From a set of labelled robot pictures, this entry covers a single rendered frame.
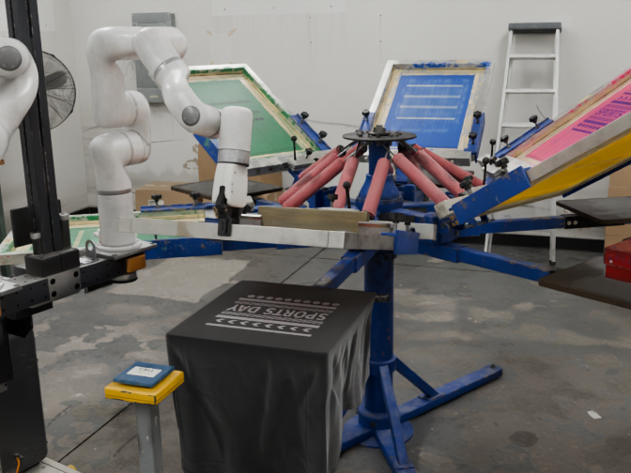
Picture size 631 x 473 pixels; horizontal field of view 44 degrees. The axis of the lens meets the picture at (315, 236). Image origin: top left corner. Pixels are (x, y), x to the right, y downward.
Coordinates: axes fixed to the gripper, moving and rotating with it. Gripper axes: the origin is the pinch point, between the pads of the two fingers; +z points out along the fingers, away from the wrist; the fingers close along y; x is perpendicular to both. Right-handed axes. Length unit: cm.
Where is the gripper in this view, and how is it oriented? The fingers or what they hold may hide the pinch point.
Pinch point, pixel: (228, 228)
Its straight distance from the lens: 184.5
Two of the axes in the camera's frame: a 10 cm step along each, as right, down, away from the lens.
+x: 9.4, 0.7, -3.2
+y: -3.2, -0.2, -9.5
